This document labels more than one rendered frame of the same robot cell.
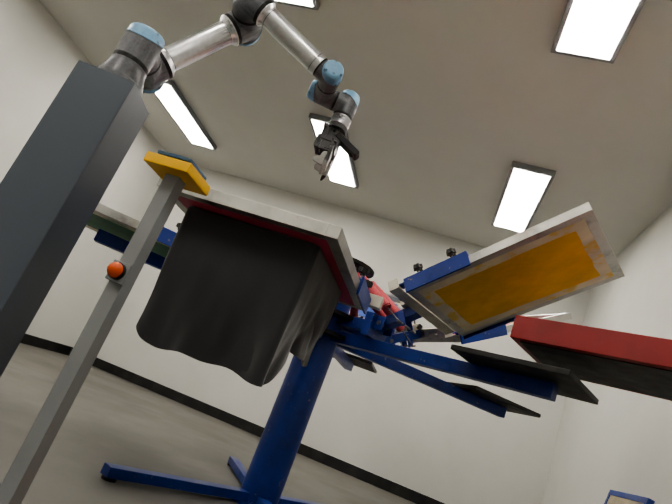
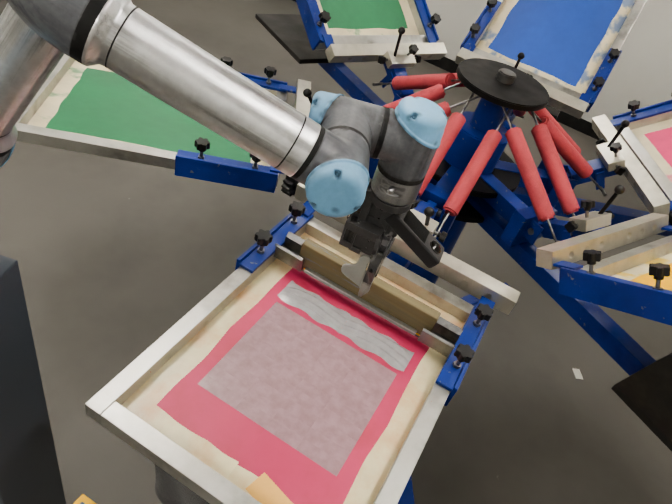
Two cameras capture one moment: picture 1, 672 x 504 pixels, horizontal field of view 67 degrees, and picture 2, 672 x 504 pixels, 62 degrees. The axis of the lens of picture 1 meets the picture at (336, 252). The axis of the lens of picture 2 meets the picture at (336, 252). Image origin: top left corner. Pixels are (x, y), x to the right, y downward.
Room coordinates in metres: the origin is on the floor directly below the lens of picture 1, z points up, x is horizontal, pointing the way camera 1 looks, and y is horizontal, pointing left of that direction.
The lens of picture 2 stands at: (0.95, 0.20, 1.98)
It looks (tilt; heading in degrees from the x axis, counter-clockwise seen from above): 41 degrees down; 2
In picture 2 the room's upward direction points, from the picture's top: 18 degrees clockwise
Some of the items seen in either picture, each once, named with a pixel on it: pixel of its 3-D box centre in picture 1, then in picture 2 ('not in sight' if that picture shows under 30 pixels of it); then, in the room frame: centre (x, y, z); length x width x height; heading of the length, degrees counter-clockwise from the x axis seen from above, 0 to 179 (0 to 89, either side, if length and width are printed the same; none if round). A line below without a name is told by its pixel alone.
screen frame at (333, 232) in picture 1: (279, 253); (319, 355); (1.76, 0.19, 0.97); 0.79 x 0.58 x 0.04; 165
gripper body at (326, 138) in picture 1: (330, 140); (377, 219); (1.70, 0.17, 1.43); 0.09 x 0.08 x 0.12; 81
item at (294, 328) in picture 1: (304, 330); not in sight; (1.65, 0.00, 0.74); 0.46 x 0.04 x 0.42; 165
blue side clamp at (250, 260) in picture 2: not in sight; (276, 243); (2.06, 0.39, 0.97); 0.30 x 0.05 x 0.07; 165
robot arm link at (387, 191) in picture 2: (339, 123); (395, 183); (1.69, 0.17, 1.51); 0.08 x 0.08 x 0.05
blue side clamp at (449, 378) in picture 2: (359, 294); (462, 350); (1.91, -0.15, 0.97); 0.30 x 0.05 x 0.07; 165
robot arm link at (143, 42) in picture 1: (140, 48); not in sight; (1.47, 0.83, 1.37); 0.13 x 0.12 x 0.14; 9
